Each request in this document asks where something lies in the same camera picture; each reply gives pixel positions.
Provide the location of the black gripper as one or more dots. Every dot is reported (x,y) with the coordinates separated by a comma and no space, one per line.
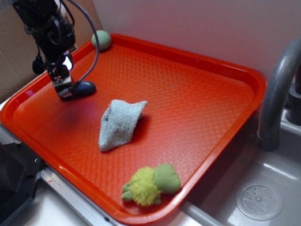
(53,42)

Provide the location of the dark plastic pickle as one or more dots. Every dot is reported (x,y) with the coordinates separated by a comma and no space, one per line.
(83,89)

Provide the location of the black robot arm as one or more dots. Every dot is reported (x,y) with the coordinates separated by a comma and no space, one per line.
(37,14)

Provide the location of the cardboard panel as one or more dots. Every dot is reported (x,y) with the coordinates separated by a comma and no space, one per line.
(17,52)

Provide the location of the grey folded cloth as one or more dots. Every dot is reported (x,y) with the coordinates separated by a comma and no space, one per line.
(118,123)

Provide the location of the green knitted ball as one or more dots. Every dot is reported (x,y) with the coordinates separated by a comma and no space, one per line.
(104,39)

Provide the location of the red plastic tray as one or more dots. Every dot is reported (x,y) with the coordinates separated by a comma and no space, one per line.
(195,106)

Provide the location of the green plush turtle toy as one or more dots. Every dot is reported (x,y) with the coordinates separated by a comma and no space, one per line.
(148,184)

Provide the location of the grey sink faucet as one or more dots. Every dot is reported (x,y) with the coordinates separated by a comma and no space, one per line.
(276,96)

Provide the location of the grey toy sink basin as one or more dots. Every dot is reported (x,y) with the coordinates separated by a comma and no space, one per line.
(249,187)

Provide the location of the black metal bracket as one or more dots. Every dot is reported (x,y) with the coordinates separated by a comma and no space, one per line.
(20,169)

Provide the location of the black faucet handle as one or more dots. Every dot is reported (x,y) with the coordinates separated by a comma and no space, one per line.
(293,114)

